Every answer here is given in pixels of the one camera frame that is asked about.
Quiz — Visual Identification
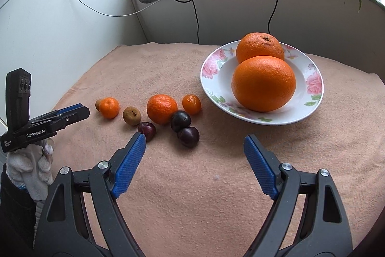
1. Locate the small mandarin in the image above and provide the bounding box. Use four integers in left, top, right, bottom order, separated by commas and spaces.
98, 97, 120, 119

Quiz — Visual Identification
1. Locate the smooth bright orange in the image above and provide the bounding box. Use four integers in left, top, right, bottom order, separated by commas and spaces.
231, 55, 296, 112

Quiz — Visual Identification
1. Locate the white gloved left hand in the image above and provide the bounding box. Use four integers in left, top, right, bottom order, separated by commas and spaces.
6, 138, 55, 202

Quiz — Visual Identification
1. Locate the brown small fruit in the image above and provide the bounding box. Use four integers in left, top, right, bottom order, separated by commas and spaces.
95, 99, 102, 111

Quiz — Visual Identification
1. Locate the brown small pear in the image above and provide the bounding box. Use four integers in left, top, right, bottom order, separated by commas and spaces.
123, 106, 141, 126

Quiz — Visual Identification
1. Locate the reddish plum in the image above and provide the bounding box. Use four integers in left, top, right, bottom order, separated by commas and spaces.
138, 122, 157, 142

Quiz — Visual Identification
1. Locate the medium tangerine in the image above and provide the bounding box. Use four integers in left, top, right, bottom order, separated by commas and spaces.
146, 94, 178, 125

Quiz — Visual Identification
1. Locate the dark plum upper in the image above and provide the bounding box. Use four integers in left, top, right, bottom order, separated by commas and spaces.
170, 110, 191, 133

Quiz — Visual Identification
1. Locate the dark plum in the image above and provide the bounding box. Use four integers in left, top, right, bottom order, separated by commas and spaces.
170, 110, 191, 133
177, 126, 200, 148

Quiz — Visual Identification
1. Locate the small oval kumquat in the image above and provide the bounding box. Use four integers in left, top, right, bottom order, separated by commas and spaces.
182, 94, 202, 115

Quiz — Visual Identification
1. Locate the dark plum lower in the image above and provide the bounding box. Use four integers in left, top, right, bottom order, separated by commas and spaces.
177, 126, 200, 148

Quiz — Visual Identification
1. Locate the pink towel table cover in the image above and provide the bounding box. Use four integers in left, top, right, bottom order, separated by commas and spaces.
52, 42, 384, 256

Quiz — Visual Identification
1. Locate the floral white plate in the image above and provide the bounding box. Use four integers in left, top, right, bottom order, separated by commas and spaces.
200, 41, 324, 126

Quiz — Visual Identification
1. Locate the large rough orange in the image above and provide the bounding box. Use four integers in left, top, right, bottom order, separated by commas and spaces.
236, 33, 284, 63

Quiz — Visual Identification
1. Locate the black left camera box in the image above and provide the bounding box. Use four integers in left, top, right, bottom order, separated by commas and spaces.
5, 68, 31, 133

